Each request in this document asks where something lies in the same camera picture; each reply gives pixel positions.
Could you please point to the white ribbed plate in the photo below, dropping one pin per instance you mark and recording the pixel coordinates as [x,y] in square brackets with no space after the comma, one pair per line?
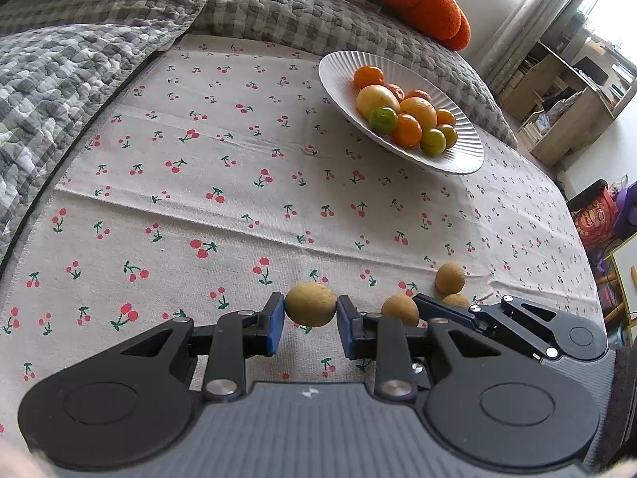
[336,71]

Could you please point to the grey checked quilt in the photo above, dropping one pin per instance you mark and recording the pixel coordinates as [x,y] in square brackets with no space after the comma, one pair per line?
[62,60]

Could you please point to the yellow-orange cherry tomato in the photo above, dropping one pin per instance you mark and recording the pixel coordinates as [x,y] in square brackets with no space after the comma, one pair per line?
[450,134]

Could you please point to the small orange tomato back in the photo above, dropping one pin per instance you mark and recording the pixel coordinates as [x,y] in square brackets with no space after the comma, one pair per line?
[368,75]

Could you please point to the red printed bag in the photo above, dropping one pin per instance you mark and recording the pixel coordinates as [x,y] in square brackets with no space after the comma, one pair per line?
[594,213]

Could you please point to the grey curtain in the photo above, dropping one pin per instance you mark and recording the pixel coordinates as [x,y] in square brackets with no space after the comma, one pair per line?
[512,41]

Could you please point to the large pale yellow fruit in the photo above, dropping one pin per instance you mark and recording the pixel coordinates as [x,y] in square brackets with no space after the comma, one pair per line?
[375,96]

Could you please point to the purple toy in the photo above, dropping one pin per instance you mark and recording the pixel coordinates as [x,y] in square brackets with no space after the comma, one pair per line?
[626,222]

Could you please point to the mandarin orange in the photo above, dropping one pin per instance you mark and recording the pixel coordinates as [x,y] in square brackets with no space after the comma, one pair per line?
[396,90]
[418,94]

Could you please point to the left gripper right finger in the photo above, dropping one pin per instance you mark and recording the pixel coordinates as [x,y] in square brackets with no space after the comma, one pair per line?
[388,342]

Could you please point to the wooden shelf desk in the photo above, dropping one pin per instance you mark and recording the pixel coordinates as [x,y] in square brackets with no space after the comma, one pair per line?
[565,85]

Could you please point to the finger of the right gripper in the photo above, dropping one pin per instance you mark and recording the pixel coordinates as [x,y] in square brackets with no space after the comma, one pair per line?
[514,308]
[532,339]

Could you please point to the large orange-yellow fruit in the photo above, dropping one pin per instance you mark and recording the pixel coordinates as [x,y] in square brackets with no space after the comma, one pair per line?
[422,110]

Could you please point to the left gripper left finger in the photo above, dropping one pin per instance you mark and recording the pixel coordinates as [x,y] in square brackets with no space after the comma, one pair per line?
[235,338]

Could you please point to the orange cherry tomato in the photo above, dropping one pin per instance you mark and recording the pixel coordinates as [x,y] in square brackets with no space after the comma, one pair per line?
[407,132]
[445,116]

